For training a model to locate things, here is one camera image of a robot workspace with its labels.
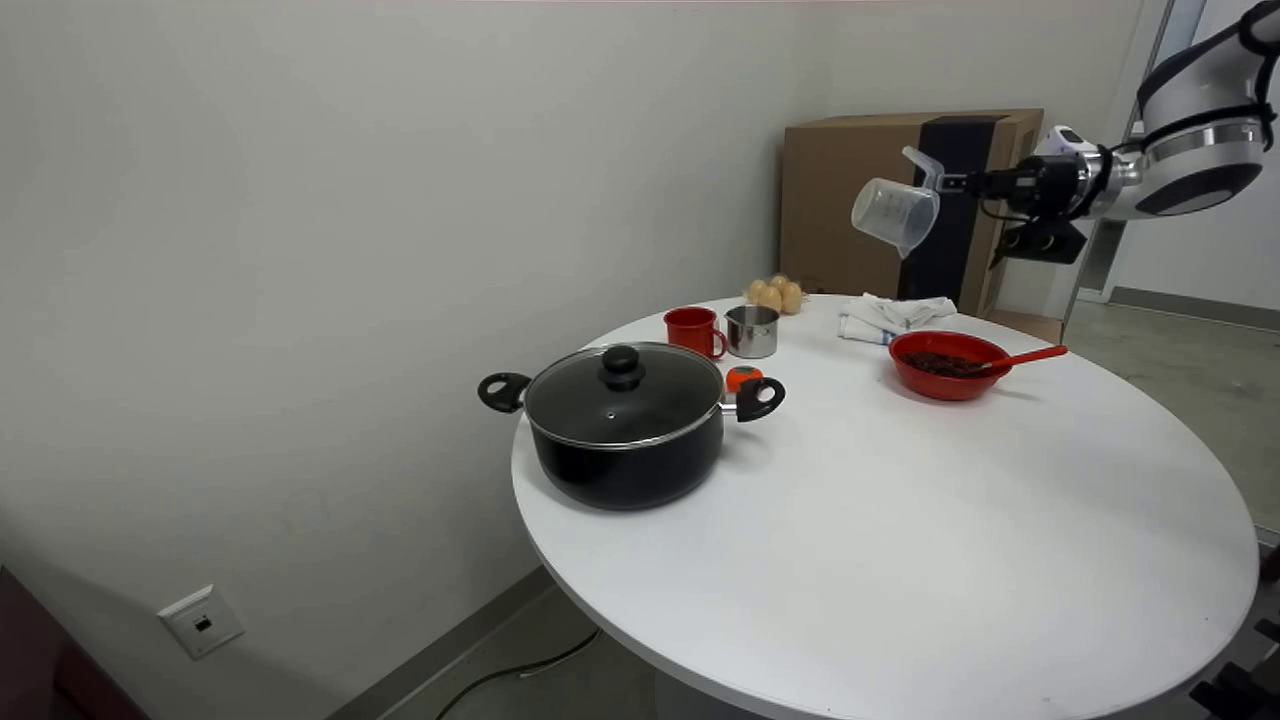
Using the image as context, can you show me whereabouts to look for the stainless steel cup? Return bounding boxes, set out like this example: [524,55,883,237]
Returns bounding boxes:
[726,298,785,362]

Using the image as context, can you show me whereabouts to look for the clear plastic measuring jug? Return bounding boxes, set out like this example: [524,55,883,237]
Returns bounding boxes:
[849,140,986,264]

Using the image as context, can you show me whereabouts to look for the black cooking pot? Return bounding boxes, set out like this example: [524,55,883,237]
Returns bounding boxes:
[478,338,794,517]

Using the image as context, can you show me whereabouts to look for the white cloth with blue stripes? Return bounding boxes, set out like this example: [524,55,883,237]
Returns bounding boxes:
[833,292,967,352]

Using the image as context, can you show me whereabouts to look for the glass pot lid black knob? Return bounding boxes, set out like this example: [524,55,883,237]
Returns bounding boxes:
[522,338,729,452]

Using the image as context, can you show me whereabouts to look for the dark beans heap in bowl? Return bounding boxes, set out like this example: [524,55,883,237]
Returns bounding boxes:
[908,346,990,379]

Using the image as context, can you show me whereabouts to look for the black equipment base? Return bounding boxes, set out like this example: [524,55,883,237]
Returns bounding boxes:
[1183,539,1280,720]

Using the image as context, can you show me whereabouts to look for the white wall outlet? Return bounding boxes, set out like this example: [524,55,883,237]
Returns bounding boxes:
[155,580,250,664]

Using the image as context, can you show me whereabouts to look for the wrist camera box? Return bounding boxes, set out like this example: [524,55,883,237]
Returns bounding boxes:
[1034,120,1117,183]

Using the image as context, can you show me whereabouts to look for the brown cardboard box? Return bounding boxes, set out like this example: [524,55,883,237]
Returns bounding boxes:
[777,109,1047,319]

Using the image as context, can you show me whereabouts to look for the red plastic bowl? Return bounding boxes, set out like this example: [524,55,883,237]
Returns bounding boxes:
[883,328,1021,408]

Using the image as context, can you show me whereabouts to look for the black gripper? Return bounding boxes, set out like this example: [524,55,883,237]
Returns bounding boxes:
[937,151,1103,267]

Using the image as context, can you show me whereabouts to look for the black floor cable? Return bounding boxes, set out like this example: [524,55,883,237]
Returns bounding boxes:
[431,623,608,720]

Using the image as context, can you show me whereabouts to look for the orange-red plastic spoon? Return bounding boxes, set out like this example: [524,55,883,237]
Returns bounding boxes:
[975,345,1077,379]

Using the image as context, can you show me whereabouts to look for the red metal mug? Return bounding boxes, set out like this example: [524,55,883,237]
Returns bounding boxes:
[661,305,732,362]

